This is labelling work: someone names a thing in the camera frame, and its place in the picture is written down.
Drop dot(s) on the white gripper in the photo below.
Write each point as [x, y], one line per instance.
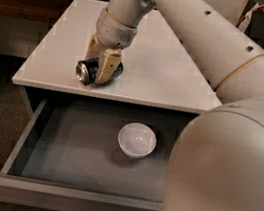
[113, 33]

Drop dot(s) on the blue pepsi can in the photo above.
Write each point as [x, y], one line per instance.
[86, 71]

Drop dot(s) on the grey top drawer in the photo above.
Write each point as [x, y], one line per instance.
[68, 157]

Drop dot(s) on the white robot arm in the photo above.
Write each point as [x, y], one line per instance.
[217, 163]

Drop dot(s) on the grey drawer cabinet white top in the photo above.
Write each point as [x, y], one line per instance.
[157, 70]

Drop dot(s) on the white bowl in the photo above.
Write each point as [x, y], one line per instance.
[136, 140]

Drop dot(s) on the white cable tag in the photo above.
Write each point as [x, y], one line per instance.
[245, 22]

